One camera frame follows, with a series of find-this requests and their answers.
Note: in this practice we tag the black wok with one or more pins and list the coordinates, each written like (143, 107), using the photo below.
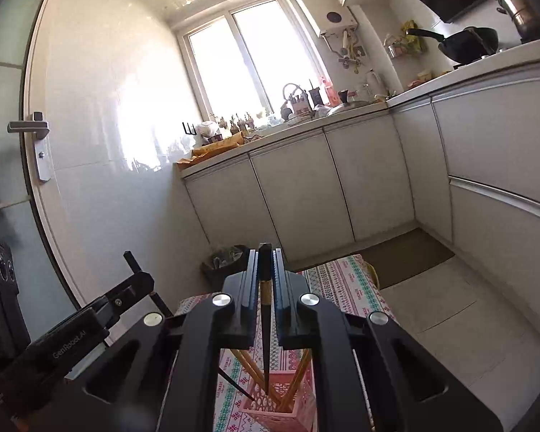
(470, 45)

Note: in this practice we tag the white kettle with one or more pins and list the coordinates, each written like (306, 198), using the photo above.
(374, 83)

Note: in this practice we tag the frosted glass door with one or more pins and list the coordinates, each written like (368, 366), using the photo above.
(0, 144)

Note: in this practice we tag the pile of wooden chopsticks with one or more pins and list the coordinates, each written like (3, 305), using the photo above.
(247, 364)

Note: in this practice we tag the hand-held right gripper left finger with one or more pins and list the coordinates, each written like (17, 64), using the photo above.
(252, 279)

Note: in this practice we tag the patterned tablecloth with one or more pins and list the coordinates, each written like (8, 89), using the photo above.
(342, 283)

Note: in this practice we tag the steel pot lid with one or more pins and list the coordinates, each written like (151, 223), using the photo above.
(346, 107)

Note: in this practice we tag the black trash bin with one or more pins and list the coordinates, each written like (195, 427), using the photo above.
(220, 274)

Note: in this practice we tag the brown floor mat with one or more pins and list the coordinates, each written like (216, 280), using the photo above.
(409, 256)

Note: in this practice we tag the yellow cloth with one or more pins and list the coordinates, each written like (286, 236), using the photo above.
(216, 148)

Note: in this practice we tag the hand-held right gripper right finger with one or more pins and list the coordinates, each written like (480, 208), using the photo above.
(279, 297)

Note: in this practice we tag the window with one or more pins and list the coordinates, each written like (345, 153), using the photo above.
(252, 63)

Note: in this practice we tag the pink utensil holder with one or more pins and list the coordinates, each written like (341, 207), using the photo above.
(274, 418)

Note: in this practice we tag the white water heater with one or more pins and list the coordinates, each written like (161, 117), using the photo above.
(324, 13)

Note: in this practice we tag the condiment basket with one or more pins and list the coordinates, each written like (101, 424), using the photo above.
(297, 105)

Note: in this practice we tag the yellow packet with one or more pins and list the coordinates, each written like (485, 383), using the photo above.
(414, 36)

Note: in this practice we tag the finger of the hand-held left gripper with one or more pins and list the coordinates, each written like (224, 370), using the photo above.
(126, 292)

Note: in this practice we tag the black wall hooks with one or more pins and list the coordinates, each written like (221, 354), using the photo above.
(189, 128)

